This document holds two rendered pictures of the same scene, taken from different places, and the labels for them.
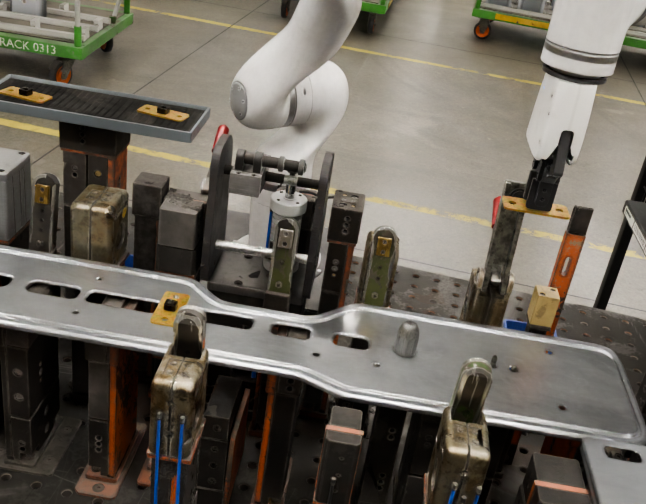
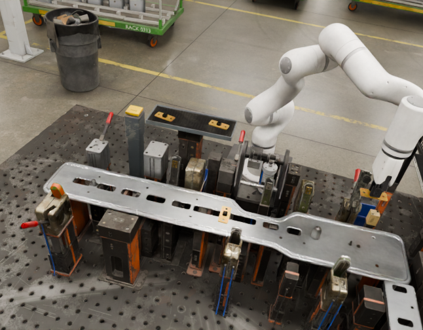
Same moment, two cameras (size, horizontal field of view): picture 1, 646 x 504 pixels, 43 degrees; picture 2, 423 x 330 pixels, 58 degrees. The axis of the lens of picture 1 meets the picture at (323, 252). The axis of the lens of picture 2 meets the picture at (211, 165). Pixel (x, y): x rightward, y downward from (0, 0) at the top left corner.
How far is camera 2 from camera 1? 0.43 m
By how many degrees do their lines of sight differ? 12
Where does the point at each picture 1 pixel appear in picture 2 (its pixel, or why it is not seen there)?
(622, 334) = (406, 204)
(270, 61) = (263, 102)
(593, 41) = (403, 146)
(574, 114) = (393, 170)
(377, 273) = (304, 200)
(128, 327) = (210, 223)
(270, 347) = (263, 234)
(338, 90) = (290, 109)
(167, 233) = (221, 179)
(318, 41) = (285, 98)
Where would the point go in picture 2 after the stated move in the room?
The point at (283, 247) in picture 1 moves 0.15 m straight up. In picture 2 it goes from (268, 189) to (275, 159)
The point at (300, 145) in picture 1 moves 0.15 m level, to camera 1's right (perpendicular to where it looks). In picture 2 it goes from (272, 130) to (305, 137)
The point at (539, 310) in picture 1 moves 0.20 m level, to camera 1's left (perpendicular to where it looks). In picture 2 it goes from (370, 219) to (317, 209)
